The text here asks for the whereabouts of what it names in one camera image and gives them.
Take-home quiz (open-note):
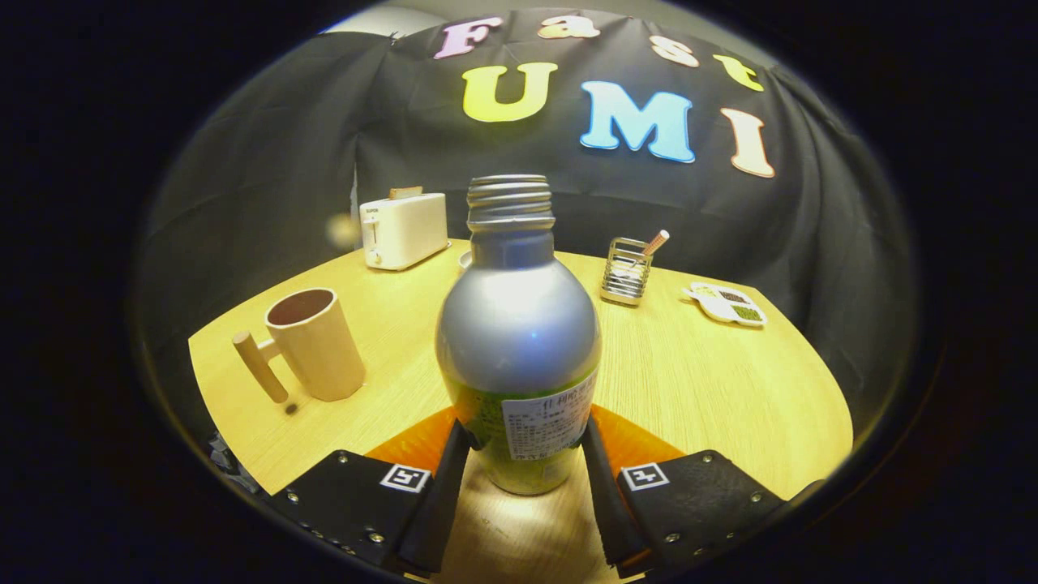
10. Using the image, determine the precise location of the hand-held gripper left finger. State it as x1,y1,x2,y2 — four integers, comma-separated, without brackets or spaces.
266,406,474,577

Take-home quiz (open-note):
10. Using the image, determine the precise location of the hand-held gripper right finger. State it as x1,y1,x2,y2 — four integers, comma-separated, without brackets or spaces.
579,403,826,579

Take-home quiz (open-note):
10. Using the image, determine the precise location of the silver bottle with green label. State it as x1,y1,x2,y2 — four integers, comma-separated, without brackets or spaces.
435,174,603,496

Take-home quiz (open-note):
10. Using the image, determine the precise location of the beige cup with wooden handle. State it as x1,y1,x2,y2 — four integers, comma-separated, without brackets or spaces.
233,288,367,405

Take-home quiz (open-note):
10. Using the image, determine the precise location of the wooden table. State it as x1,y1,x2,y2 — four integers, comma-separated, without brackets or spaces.
188,239,854,584

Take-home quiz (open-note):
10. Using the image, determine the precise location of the white divided condiment dish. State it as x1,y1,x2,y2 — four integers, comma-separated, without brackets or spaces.
681,281,768,328

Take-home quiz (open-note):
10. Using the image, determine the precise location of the white toaster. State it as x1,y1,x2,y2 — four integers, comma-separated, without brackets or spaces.
359,192,452,271

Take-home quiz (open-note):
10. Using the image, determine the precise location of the metal wire basket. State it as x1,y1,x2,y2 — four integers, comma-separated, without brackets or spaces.
600,237,654,307

